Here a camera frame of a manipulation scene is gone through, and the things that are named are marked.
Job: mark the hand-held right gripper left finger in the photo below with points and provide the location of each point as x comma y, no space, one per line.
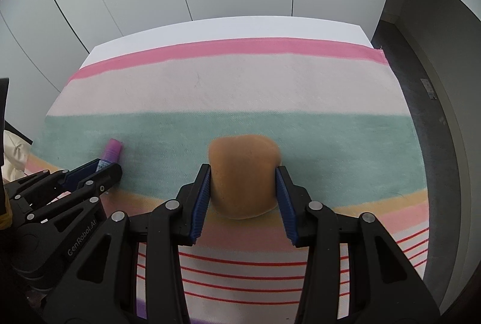
199,207

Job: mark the beige makeup sponge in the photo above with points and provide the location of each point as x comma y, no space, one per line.
244,173

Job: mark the striped colourful towel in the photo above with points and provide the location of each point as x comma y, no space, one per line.
263,94

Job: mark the pink capped small tube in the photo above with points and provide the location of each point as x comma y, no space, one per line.
112,150

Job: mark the small metal wall plate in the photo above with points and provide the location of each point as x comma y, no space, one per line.
428,89

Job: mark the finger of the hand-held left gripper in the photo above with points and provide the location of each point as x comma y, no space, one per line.
82,170
105,177

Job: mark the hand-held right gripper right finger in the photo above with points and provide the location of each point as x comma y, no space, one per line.
286,207

